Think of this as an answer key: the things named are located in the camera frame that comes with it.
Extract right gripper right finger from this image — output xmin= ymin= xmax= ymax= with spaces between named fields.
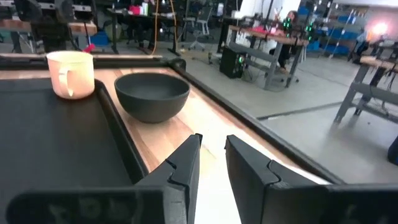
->
xmin=224 ymin=134 xmax=331 ymax=224

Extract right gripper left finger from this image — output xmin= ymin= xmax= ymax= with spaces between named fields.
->
xmin=136 ymin=133 xmax=203 ymax=224

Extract black bowl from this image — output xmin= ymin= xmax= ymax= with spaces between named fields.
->
xmin=113 ymin=72 xmax=191 ymax=124

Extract orange mug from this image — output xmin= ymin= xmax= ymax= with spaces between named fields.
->
xmin=45 ymin=50 xmax=96 ymax=101

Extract black plastic tray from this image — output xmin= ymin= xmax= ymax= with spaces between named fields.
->
xmin=0 ymin=77 xmax=149 ymax=224

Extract black computer with green light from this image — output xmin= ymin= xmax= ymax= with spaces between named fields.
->
xmin=219 ymin=46 xmax=247 ymax=79

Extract person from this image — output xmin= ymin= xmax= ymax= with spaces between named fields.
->
xmin=278 ymin=10 xmax=301 ymax=74

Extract wooden workbench grey legs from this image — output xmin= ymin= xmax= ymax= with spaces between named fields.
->
xmin=334 ymin=55 xmax=398 ymax=125
xmin=228 ymin=24 xmax=308 ymax=91

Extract grey office chair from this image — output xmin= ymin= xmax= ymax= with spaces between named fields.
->
xmin=186 ymin=6 xmax=215 ymax=52

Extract blue bin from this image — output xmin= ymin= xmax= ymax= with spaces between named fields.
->
xmin=90 ymin=30 xmax=109 ymax=47

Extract black-legged desk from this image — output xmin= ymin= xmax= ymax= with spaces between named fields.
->
xmin=105 ymin=7 xmax=182 ymax=57

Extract blue shelving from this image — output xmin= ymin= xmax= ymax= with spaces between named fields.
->
xmin=323 ymin=12 xmax=368 ymax=57

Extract bright lamp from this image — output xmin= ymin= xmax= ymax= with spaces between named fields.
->
xmin=369 ymin=21 xmax=389 ymax=37

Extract orange hanging cable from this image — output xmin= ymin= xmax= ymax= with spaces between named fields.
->
xmin=151 ymin=0 xmax=178 ymax=55

